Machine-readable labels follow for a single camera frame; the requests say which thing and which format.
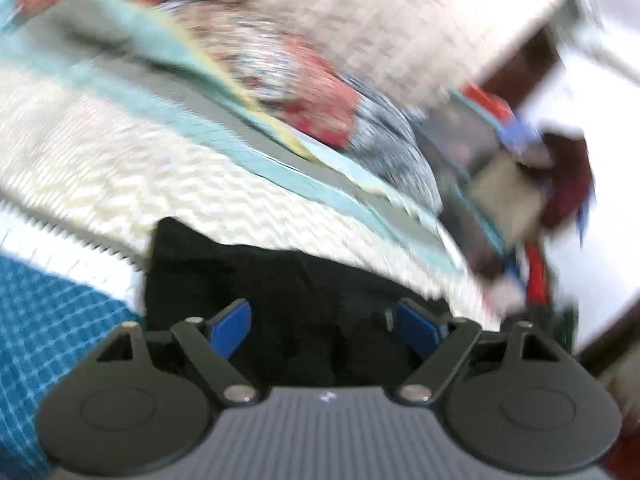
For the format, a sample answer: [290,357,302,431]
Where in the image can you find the black pants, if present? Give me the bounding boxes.
[144,218,450,388]

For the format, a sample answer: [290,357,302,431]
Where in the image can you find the teal-lid plastic storage bin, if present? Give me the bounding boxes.
[439,186,516,280]

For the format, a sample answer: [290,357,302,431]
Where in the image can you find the beige cardboard box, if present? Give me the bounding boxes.
[468,152,546,249]

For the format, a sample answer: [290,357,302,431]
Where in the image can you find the clear plastic storage bin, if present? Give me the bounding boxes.
[411,91,502,196]

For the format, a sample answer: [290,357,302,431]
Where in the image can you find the patterned bed sheet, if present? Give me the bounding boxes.
[1,0,498,479]

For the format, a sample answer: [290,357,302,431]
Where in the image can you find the patchwork floral quilt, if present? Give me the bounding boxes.
[8,0,444,212]

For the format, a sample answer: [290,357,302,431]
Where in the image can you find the beige leaf-print curtain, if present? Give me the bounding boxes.
[253,0,562,104]

